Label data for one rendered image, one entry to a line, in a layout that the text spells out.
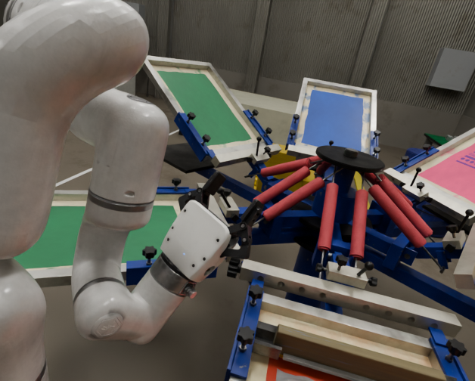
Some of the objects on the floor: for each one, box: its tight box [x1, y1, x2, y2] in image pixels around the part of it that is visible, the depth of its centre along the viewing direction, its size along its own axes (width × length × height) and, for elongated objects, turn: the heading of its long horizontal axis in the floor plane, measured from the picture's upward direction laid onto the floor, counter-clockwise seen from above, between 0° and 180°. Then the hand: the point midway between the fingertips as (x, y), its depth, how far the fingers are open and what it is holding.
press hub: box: [285, 145, 385, 308], centre depth 169 cm, size 40×40×135 cm
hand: (236, 191), depth 51 cm, fingers open, 8 cm apart
